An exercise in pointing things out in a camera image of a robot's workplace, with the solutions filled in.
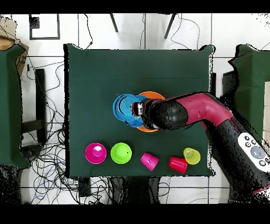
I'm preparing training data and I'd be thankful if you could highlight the red cup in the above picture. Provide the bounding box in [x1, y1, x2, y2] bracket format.
[168, 156, 188, 174]

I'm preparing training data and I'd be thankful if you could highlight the large blue bowl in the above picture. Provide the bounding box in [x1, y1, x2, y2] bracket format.
[124, 95, 149, 128]

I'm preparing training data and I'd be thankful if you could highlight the grey chair base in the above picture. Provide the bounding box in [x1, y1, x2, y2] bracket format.
[20, 144, 44, 162]

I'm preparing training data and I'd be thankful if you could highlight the large orange bowl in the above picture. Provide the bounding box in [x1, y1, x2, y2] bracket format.
[136, 91, 166, 133]

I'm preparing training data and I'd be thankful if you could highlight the dark green table cloth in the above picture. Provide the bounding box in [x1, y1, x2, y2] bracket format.
[63, 43, 216, 178]

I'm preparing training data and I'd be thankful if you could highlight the light blue shallow bowl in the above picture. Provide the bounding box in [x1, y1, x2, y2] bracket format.
[112, 93, 141, 123]

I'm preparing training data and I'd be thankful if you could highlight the pale yellow cup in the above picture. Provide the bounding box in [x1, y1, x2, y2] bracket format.
[182, 147, 201, 165]

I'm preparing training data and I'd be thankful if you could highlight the green bowl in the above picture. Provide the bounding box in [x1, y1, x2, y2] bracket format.
[110, 142, 133, 165]

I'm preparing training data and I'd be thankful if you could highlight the camera tripod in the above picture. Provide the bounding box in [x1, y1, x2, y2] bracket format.
[109, 13, 176, 40]

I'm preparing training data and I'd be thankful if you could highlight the black cable with plug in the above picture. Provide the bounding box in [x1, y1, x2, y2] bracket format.
[83, 13, 94, 50]

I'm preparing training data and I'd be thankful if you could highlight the black metal frame bar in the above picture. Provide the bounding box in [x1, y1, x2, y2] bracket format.
[22, 68, 47, 144]

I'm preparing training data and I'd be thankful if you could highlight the black square floor frame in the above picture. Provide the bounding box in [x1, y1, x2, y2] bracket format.
[28, 14, 61, 40]

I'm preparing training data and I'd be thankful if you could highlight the green cloth side table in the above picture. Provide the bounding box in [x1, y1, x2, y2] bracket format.
[227, 43, 270, 140]
[0, 45, 30, 170]

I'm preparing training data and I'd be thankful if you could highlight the cardboard box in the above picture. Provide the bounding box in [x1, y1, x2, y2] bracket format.
[0, 17, 30, 77]

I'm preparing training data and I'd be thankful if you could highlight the pink cup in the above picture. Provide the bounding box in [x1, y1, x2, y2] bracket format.
[140, 152, 160, 172]

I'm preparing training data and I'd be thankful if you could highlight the black computer case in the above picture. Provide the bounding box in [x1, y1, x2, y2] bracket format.
[221, 70, 238, 100]

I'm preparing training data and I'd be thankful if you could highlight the pink bowl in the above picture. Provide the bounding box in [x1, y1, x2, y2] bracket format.
[84, 143, 108, 165]

